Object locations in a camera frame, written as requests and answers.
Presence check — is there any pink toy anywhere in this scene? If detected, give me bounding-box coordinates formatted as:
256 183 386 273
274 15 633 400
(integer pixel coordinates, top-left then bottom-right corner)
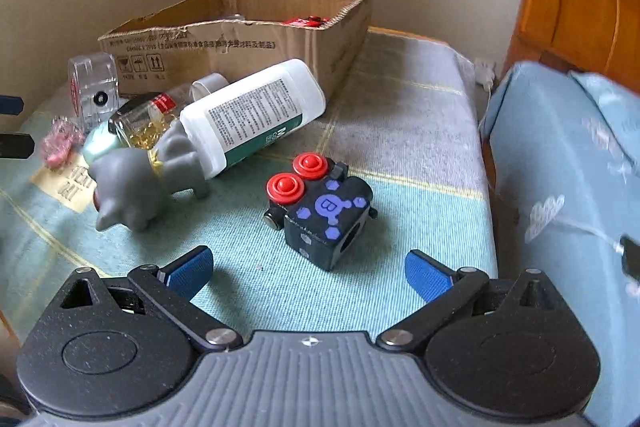
39 117 85 170

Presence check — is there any light blue oval case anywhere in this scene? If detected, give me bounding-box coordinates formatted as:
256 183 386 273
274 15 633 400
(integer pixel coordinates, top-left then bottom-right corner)
81 121 122 166

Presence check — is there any clear plastic box red label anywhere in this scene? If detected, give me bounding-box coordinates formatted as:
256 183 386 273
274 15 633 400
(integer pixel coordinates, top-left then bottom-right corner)
67 52 119 134

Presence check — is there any black toy train blue print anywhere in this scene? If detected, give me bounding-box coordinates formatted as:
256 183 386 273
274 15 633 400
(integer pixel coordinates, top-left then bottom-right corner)
262 152 378 272

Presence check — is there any large white plastic bottle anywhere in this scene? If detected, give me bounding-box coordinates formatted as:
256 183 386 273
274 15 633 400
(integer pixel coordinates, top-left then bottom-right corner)
179 58 326 179

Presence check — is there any glass bottle of yellow capsules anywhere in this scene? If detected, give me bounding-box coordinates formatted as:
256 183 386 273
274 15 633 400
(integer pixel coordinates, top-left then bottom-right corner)
107 72 231 152

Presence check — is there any cardboard box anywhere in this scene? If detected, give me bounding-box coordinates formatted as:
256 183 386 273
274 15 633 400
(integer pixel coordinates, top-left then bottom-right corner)
99 0 372 96

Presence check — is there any red toy train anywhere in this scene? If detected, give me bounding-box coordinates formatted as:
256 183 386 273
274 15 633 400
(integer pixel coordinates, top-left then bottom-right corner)
284 15 330 28

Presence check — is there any wooden headboard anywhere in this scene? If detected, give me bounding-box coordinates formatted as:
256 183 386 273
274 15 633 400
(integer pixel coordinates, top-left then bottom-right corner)
503 0 640 92

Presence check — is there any white wall plug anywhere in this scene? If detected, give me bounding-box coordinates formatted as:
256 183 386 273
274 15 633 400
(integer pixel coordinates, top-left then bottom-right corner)
474 58 496 92

